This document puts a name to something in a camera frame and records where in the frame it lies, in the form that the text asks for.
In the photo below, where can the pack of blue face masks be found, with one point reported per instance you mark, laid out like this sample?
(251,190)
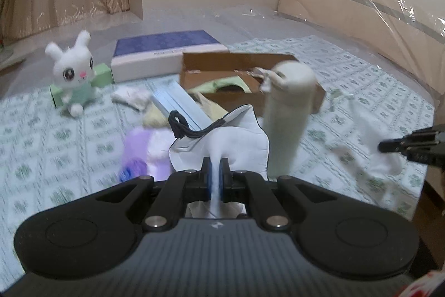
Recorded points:
(177,102)

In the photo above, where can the light green cloth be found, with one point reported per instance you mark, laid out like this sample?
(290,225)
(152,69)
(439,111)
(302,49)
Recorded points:
(208,84)

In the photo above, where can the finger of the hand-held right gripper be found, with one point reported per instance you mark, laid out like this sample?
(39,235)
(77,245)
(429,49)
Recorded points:
(431,155)
(410,142)

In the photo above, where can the white bunny plush toy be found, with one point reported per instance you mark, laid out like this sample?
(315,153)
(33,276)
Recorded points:
(74,71)

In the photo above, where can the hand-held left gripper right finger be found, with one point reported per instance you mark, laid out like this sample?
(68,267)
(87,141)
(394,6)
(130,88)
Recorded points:
(225,178)

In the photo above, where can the flat blue white box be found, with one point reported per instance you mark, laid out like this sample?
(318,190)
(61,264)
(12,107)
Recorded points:
(163,43)

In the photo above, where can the brown cardboard box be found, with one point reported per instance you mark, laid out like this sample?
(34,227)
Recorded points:
(208,64)

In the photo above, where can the plastic wrapped beige headboard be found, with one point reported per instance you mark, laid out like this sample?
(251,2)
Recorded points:
(347,4)

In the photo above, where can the white face mask black trim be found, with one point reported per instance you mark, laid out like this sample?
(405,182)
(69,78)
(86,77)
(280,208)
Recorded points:
(236,137)

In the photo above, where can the white sock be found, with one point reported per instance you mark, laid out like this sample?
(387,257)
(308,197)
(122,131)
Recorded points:
(368,130)

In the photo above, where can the cream thermos bottle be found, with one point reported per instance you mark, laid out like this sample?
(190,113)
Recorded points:
(285,116)

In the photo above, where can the cream plastic bag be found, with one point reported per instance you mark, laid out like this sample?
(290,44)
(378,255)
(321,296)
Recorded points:
(207,105)

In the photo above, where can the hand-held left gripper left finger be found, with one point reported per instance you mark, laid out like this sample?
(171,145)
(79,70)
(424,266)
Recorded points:
(207,178)

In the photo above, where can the white printed paper napkin pack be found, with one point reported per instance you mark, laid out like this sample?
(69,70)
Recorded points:
(134,97)

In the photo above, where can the purple tissue pack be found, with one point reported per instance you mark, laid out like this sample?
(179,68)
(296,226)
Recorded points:
(139,151)

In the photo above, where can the light green box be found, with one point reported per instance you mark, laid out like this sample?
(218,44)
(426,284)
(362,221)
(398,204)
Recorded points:
(102,74)

